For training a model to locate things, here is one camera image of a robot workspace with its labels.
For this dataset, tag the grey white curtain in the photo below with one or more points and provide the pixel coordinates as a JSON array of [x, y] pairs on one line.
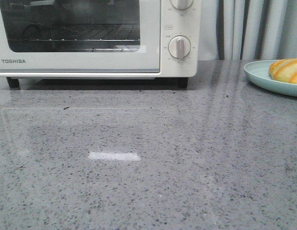
[[248, 29]]

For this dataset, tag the lower oven control knob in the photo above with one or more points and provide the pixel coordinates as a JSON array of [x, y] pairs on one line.
[[179, 47]]

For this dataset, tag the upper oven control knob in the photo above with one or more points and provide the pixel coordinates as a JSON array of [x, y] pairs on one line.
[[181, 4]]

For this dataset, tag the metal oven wire rack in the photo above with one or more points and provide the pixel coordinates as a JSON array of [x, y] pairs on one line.
[[129, 32]]

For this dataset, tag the teal plate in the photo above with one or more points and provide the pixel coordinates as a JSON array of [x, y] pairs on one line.
[[257, 72]]

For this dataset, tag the yellow striped bread loaf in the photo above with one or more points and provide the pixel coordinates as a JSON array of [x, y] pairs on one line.
[[284, 70]]

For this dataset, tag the white Toshiba toaster oven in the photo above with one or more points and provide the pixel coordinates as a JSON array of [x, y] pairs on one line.
[[173, 23]]

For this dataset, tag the glass oven door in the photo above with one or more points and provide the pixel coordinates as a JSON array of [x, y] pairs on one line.
[[20, 55]]

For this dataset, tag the oven control knob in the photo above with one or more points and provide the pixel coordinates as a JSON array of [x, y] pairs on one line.
[[179, 47], [181, 4]]

